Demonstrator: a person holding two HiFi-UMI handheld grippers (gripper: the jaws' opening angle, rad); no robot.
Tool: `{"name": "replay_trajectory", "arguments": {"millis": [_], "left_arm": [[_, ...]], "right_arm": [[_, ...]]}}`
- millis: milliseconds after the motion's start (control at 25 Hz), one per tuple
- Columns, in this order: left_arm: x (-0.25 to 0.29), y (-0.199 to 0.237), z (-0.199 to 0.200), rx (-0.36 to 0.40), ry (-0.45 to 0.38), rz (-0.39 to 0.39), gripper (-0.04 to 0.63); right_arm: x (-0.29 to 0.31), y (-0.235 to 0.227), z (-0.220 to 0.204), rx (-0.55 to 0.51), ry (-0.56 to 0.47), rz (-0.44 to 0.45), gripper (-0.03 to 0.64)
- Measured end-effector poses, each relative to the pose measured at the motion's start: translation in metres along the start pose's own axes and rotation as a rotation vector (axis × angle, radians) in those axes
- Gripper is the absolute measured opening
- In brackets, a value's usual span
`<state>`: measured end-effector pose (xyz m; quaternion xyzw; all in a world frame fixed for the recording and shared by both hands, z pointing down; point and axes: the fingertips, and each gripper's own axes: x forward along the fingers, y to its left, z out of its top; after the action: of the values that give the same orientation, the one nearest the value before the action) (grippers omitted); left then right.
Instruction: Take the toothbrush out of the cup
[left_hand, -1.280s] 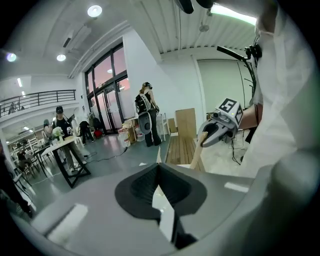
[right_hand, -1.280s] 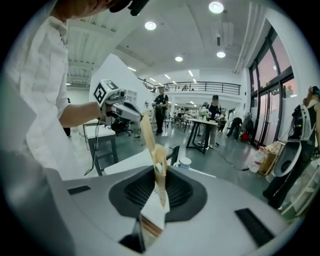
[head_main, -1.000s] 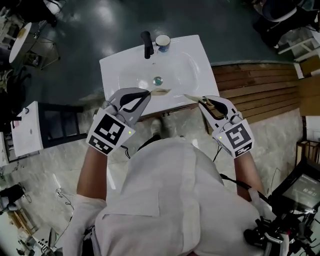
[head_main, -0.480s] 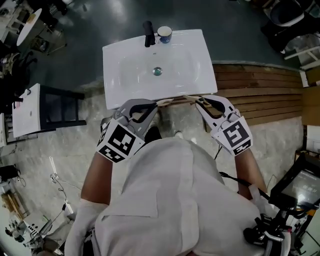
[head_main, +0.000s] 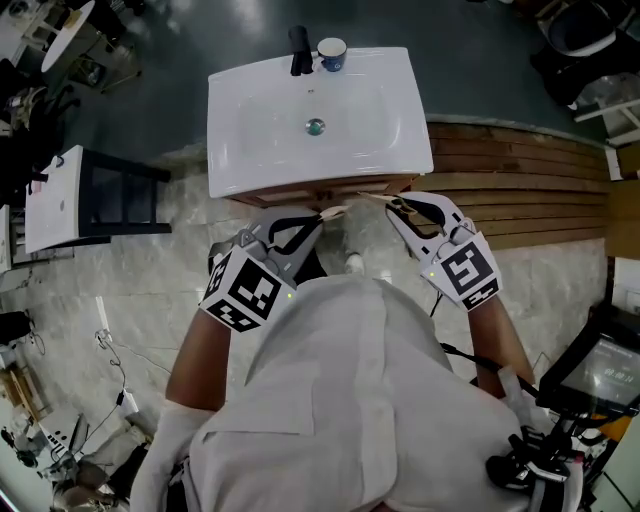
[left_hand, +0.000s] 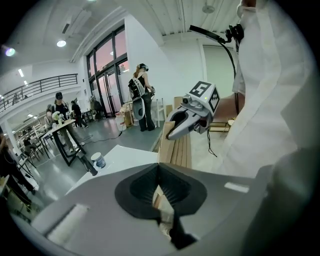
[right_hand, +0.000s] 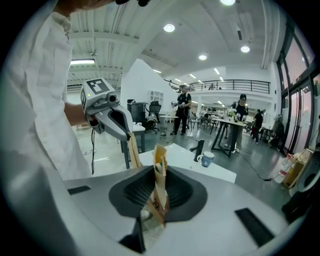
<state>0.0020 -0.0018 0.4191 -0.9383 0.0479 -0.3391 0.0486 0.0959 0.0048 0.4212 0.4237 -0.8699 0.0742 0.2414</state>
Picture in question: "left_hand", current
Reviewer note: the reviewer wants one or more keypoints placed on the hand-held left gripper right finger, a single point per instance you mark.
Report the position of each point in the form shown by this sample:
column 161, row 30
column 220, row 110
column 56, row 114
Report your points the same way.
column 220, row 200

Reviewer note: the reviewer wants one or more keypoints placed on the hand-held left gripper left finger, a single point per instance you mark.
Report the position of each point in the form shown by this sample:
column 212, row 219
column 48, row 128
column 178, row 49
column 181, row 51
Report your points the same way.
column 95, row 215

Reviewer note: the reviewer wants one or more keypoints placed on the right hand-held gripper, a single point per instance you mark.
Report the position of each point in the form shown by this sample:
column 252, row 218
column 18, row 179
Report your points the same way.
column 205, row 105

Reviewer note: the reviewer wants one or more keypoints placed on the person's right forearm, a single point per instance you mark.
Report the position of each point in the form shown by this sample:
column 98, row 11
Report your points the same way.
column 225, row 107

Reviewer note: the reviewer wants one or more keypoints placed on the small cardboard box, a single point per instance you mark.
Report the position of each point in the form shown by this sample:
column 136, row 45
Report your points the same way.
column 169, row 111

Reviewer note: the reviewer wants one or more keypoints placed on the tall cardboard sheet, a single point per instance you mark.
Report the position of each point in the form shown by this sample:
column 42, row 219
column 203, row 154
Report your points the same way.
column 178, row 101

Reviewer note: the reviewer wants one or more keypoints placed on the wooden slat platform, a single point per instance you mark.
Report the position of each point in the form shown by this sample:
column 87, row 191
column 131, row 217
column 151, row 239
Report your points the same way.
column 180, row 152

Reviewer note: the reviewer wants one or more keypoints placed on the white backpack rig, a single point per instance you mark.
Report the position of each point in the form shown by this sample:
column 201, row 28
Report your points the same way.
column 138, row 110

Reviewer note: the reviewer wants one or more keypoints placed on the black faucet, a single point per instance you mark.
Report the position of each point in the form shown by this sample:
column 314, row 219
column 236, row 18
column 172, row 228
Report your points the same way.
column 87, row 165

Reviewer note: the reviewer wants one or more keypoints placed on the light wooden stand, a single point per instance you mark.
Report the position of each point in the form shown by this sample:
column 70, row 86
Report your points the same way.
column 127, row 117

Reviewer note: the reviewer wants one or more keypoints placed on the white plastic bucket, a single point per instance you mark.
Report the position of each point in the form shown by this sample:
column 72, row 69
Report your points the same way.
column 120, row 123

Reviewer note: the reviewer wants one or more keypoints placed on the black tablet screen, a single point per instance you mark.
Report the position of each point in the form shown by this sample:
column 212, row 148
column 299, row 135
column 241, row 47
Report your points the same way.
column 205, row 32

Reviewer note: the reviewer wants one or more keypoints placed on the black table with wooden top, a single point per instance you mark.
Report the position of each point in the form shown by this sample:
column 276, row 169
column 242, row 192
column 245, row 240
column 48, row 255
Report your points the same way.
column 63, row 123

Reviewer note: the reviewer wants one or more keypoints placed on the person's white shirt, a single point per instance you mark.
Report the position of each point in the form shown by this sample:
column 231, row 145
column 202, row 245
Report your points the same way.
column 270, row 87

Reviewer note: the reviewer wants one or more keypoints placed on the black framed glass doors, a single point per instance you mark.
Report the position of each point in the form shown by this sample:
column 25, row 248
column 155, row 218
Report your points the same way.
column 107, row 55

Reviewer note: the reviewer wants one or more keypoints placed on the white flower bouquet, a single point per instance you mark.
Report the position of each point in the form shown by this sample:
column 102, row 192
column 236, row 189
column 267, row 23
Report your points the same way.
column 57, row 116

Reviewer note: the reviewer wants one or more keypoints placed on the black balcony railing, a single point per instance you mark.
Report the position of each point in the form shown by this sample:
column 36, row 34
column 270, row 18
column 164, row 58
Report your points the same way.
column 76, row 80

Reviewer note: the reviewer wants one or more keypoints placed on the round ceiling fixture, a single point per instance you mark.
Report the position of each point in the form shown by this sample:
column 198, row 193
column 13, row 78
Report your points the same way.
column 208, row 8

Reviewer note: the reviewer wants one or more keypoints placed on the round ceiling lamp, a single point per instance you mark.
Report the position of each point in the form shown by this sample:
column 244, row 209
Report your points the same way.
column 61, row 43
column 10, row 52

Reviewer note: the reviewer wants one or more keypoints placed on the ceiling air vent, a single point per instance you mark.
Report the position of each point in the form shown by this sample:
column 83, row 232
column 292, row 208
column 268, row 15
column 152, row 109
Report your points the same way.
column 65, row 28

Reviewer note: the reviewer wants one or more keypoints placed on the white chair frame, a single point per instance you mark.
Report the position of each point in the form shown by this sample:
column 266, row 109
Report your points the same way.
column 161, row 110

